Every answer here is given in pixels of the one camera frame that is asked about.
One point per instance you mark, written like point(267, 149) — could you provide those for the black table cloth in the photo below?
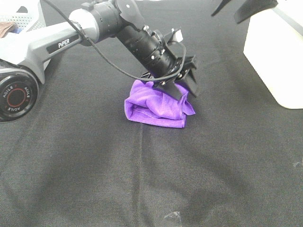
point(76, 161)

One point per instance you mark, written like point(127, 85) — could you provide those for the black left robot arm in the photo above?
point(23, 55)

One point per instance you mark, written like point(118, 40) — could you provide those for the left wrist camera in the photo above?
point(173, 36)

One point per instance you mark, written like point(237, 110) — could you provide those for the clear tape piece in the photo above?
point(173, 219)

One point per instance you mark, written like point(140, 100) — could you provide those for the purple microfibre towel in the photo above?
point(149, 106)

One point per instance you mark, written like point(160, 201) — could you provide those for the brown towel in basket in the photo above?
point(6, 27)

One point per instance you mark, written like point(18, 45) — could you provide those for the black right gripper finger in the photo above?
point(252, 7)
point(222, 4)

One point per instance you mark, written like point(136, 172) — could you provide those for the grey perforated laundry basket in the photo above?
point(26, 14)

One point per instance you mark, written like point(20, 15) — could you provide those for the white plastic bin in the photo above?
point(274, 48)

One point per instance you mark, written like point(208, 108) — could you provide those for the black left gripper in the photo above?
point(183, 75)

